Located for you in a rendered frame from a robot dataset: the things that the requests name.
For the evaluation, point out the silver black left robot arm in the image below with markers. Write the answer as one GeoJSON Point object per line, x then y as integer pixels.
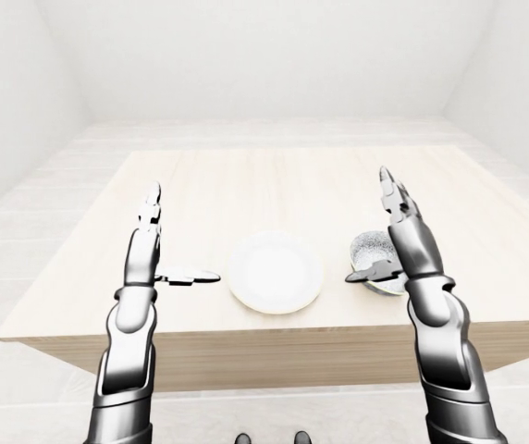
{"type": "Point", "coordinates": [123, 365]}

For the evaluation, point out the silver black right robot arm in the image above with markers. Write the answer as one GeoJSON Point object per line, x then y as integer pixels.
{"type": "Point", "coordinates": [449, 365]}

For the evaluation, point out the white round plate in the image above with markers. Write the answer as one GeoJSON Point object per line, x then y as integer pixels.
{"type": "Point", "coordinates": [275, 273]}

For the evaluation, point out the small dark rounded shape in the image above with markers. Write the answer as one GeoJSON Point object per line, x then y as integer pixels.
{"type": "Point", "coordinates": [243, 438]}
{"type": "Point", "coordinates": [301, 437]}

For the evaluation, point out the speckled patterned bowl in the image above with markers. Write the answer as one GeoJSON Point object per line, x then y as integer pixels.
{"type": "Point", "coordinates": [370, 252]}

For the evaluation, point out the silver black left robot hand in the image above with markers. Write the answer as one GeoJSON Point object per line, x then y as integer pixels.
{"type": "Point", "coordinates": [143, 256]}

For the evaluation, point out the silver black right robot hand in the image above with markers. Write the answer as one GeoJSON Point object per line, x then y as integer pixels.
{"type": "Point", "coordinates": [416, 250]}

